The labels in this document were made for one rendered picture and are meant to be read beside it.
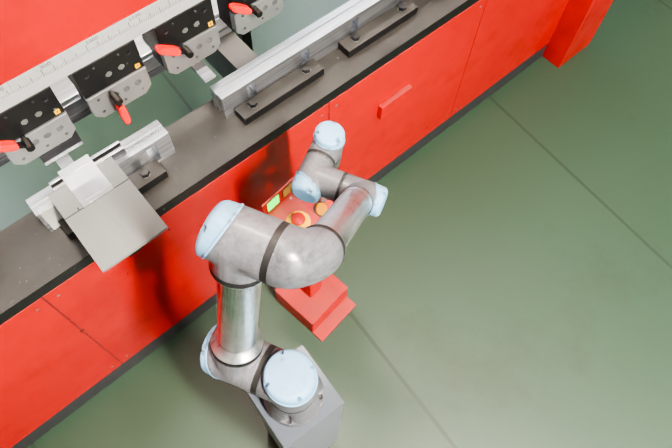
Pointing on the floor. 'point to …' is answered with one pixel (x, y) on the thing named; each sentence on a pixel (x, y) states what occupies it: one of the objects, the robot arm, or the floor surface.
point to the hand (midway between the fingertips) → (326, 199)
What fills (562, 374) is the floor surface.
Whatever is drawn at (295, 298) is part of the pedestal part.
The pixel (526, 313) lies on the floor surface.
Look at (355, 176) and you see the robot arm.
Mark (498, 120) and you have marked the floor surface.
